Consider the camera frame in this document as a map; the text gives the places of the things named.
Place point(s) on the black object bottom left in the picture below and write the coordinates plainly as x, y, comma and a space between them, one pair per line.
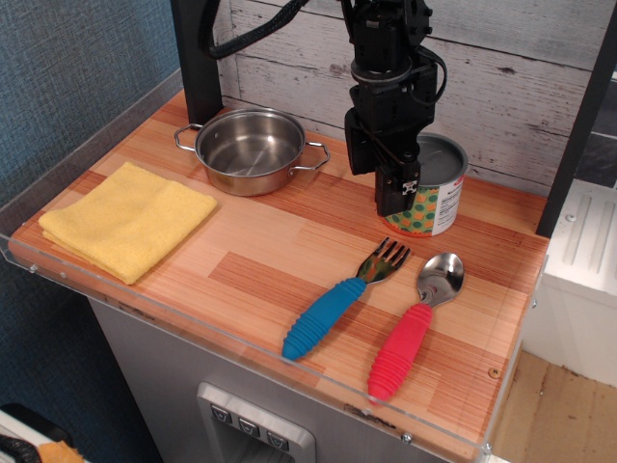
30, 429

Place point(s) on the red handled spoon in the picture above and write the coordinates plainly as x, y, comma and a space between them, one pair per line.
439, 281

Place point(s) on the black frame post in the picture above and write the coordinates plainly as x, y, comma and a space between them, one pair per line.
587, 113
200, 75

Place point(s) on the orange object bottom left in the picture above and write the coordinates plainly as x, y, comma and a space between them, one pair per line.
59, 452

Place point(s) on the clear acrylic table guard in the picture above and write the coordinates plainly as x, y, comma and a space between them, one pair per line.
242, 278

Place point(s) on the grey toy fridge cabinet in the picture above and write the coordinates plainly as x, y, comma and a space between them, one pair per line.
163, 371

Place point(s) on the blue handled fork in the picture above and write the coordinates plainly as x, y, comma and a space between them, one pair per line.
320, 317

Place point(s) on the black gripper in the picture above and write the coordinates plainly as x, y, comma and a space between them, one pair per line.
389, 111

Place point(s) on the yellow folded cloth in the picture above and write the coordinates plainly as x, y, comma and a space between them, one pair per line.
129, 222

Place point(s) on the black right frame post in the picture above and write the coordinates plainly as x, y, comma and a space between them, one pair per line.
587, 113

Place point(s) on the black left frame post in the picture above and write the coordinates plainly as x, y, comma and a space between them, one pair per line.
200, 75

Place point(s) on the silver dispenser panel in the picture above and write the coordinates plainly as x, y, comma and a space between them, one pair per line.
240, 431

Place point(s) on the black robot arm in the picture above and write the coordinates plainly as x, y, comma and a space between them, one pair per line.
385, 33

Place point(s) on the small steel pot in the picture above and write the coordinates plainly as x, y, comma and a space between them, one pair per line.
253, 151

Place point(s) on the toy food can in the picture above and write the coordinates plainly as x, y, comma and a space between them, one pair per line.
443, 166

